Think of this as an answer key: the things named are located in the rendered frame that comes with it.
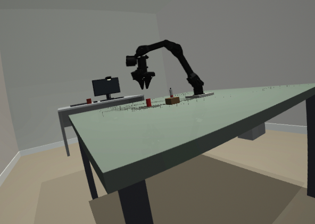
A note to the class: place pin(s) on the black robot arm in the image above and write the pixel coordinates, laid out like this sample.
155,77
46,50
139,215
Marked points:
177,51

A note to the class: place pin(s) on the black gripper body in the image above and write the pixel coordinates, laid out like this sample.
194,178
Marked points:
145,73

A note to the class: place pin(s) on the brown wooden block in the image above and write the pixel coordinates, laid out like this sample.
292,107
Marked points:
173,100

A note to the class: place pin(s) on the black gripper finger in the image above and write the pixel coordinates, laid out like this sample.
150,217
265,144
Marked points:
147,81
141,83

